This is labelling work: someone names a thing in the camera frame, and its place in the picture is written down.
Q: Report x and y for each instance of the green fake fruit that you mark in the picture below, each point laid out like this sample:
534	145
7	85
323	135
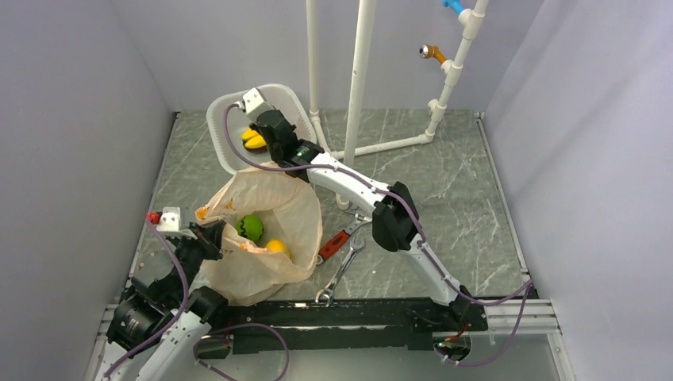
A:
250	227

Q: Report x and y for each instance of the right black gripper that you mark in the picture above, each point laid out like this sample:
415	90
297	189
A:
255	124

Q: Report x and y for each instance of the yellow fake banana bunch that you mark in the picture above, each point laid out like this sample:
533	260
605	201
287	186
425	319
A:
252	140

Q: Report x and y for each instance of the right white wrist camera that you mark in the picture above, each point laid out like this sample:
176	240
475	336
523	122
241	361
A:
255	104

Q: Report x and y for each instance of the blue hook peg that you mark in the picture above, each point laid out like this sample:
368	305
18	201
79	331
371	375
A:
455	5

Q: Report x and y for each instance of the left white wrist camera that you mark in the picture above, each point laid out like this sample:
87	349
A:
167	221

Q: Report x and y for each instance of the orange hook peg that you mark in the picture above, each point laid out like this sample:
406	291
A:
427	52

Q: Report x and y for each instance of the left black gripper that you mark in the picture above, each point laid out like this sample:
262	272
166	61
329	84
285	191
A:
209	237

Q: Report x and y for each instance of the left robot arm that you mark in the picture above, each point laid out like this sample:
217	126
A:
159	321

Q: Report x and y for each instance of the silver combination wrench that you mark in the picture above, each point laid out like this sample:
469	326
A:
325	295

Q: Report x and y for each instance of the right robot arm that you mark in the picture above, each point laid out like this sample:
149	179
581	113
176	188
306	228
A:
394	218

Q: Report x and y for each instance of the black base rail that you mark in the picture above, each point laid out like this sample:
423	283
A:
413	323

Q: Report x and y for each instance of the white plastic basket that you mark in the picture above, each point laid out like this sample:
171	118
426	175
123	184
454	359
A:
227	141

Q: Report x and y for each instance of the red-handled adjustable wrench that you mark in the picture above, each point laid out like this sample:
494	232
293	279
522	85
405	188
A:
338	240

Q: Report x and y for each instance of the yellow fake lemon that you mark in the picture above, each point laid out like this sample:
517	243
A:
278	246

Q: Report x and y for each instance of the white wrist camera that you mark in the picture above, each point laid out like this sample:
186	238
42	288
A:
167	221
255	104

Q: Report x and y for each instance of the white PVC pipe frame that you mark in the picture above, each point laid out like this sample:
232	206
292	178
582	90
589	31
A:
470	19

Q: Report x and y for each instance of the translucent orange plastic bag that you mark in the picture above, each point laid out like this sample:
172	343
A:
290	211

